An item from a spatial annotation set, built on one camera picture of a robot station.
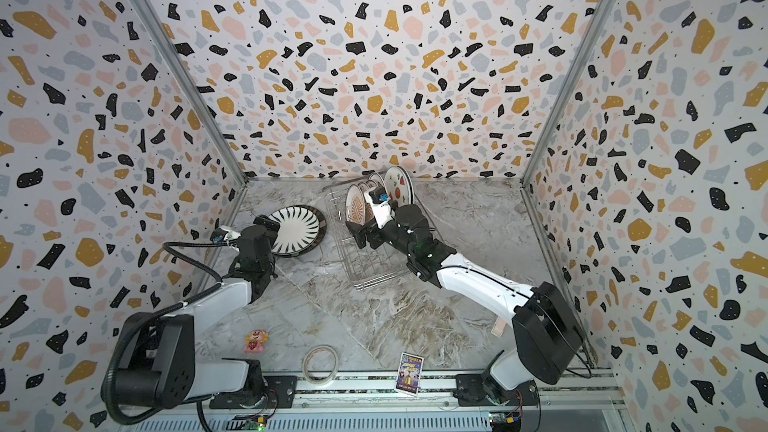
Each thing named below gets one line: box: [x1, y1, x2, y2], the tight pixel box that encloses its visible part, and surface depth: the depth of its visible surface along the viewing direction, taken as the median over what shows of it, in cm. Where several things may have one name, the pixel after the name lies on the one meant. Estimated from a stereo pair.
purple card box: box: [395, 352, 424, 397], surface depth 77 cm
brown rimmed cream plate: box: [268, 205, 327, 257], surface depth 108 cm
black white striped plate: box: [268, 204, 327, 257], surface depth 108 cm
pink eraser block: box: [490, 316, 506, 339], surface depth 84 cm
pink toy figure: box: [244, 329, 269, 353], surface depth 81 cm
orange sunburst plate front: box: [345, 184, 366, 225], surface depth 105 cm
